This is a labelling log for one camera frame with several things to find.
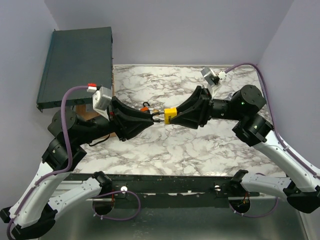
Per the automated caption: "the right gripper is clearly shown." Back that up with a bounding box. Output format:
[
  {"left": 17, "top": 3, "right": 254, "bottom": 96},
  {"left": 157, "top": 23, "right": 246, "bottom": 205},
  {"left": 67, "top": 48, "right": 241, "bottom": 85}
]
[{"left": 168, "top": 85, "right": 244, "bottom": 129}]

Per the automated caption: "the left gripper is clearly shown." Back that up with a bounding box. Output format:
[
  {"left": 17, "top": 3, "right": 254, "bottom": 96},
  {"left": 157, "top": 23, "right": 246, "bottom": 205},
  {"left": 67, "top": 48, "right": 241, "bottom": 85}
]
[{"left": 76, "top": 96, "right": 156, "bottom": 145}]

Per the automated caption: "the yellow padlock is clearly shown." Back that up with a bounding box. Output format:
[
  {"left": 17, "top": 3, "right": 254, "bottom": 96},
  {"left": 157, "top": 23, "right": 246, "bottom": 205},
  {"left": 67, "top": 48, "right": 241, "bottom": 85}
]
[{"left": 151, "top": 107, "right": 178, "bottom": 125}]

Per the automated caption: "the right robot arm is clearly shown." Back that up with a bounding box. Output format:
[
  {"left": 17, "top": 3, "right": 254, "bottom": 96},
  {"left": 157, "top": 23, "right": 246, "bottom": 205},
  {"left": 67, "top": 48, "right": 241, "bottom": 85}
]
[{"left": 164, "top": 85, "right": 320, "bottom": 214}]

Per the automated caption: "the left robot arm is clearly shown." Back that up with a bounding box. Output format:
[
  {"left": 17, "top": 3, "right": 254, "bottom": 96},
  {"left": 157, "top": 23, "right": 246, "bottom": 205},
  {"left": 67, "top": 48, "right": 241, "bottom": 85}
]
[{"left": 0, "top": 97, "right": 154, "bottom": 240}]

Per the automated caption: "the orange padlock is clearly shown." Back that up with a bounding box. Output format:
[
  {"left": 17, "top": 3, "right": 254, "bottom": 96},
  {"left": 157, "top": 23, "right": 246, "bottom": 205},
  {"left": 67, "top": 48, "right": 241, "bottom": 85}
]
[{"left": 140, "top": 101, "right": 150, "bottom": 113}]

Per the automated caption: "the wooden board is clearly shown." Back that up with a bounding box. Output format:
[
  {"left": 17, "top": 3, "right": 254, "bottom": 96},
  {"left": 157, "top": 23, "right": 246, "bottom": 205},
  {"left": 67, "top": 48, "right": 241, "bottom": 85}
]
[{"left": 73, "top": 87, "right": 118, "bottom": 138}]

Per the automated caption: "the dark green metal box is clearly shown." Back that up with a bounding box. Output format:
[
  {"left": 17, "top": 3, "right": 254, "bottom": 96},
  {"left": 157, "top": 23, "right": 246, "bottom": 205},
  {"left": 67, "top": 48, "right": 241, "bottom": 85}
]
[{"left": 36, "top": 26, "right": 113, "bottom": 111}]

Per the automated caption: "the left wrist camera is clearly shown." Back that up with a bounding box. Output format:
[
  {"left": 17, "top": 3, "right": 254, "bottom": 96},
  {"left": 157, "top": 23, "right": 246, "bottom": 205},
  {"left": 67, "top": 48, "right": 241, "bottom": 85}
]
[{"left": 92, "top": 86, "right": 113, "bottom": 120}]

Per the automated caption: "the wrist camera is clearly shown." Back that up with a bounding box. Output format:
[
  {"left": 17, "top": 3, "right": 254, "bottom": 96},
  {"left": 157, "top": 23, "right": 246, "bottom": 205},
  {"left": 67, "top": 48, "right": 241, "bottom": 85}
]
[
  {"left": 200, "top": 66, "right": 222, "bottom": 98},
  {"left": 92, "top": 86, "right": 113, "bottom": 120}
]

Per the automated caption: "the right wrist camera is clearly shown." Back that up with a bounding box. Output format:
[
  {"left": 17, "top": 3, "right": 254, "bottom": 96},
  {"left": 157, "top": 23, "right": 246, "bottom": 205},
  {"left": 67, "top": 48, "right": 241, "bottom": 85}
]
[{"left": 200, "top": 66, "right": 222, "bottom": 98}]

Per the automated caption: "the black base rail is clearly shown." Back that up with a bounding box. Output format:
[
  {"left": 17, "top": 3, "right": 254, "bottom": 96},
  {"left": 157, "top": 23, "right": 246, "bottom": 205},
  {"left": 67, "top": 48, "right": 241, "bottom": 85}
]
[{"left": 67, "top": 173, "right": 261, "bottom": 209}]

